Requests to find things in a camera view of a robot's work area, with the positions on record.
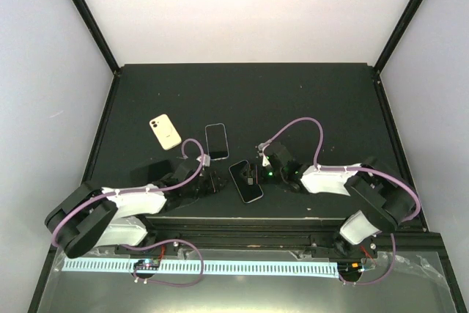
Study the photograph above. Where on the white smartphone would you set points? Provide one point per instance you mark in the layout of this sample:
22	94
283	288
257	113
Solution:
248	193

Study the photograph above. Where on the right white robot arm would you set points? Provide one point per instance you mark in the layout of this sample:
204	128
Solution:
382	201

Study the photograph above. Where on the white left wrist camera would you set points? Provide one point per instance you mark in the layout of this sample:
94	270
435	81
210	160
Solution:
206	160

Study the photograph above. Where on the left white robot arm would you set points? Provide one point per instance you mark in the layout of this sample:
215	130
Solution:
94	216

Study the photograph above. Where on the black frame post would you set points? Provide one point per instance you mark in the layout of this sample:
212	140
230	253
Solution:
400	28
93	28

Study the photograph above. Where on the right black frame post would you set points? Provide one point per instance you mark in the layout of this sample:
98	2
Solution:
400	28

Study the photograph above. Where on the left black frame post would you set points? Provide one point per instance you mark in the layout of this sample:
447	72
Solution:
93	28

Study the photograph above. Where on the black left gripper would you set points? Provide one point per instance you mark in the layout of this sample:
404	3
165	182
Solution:
214	184

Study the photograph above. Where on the clear acrylic sheet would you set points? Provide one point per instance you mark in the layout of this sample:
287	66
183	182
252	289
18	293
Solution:
417	284

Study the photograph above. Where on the beige cased phone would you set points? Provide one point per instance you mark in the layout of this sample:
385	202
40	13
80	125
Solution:
165	132

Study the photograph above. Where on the white slotted cable duct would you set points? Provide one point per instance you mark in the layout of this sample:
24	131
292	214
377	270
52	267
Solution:
207	267

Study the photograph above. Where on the left green circuit board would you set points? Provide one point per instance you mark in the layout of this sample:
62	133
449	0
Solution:
146	264

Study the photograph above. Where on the right circuit board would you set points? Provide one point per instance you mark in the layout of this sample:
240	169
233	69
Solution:
355	267

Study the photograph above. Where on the blue smartphone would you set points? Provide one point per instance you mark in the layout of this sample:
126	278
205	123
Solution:
217	140

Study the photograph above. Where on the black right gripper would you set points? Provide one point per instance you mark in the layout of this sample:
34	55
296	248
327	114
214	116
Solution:
250	171

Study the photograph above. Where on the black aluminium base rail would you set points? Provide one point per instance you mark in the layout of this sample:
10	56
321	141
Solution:
314	237

